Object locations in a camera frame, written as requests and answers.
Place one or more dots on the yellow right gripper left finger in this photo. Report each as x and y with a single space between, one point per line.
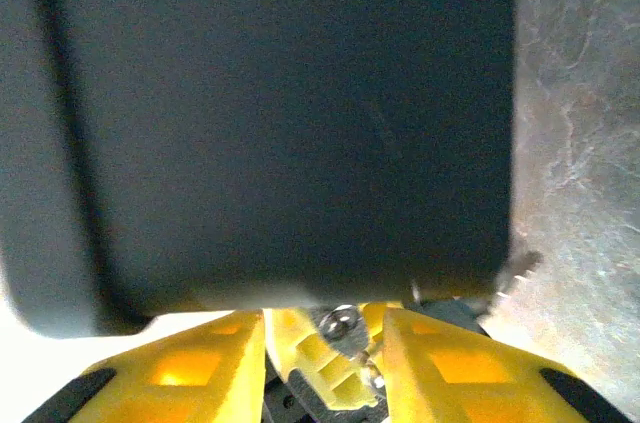
175 373

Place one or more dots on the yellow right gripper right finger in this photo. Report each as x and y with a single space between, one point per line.
475 378

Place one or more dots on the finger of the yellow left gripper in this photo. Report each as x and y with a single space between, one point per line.
320 368
376 320

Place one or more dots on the silver toothed key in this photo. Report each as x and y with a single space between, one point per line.
520 270

